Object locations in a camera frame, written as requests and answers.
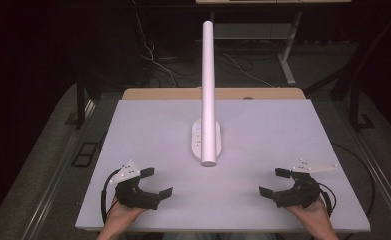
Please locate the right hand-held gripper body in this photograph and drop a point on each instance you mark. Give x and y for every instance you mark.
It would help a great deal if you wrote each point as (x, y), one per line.
(299, 193)

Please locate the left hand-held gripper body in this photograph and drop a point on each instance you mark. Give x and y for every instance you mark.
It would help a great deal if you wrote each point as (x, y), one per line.
(137, 196)

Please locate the person's left hand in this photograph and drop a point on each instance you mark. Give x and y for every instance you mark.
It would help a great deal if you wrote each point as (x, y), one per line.
(124, 213)

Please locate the person's right hand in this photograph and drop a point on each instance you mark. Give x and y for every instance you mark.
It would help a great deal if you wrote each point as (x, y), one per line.
(308, 213)

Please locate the white work board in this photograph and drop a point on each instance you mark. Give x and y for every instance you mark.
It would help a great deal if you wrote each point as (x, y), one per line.
(249, 150)

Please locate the wooden table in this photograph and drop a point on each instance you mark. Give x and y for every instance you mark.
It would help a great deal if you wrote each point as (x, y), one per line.
(169, 94)

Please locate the white desk lamp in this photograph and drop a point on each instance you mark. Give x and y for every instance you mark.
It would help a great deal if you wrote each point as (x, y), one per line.
(208, 100)

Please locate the black angled metal stand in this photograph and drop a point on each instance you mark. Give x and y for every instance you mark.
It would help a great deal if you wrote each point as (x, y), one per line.
(356, 100)

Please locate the white desk with metal legs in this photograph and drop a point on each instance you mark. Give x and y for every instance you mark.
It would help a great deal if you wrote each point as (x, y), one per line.
(288, 60)

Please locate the black rectangular floor frame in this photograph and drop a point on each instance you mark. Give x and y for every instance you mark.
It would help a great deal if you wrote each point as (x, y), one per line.
(84, 155)

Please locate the metal floor rail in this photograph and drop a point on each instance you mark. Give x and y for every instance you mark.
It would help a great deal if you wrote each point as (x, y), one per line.
(54, 173)
(379, 173)

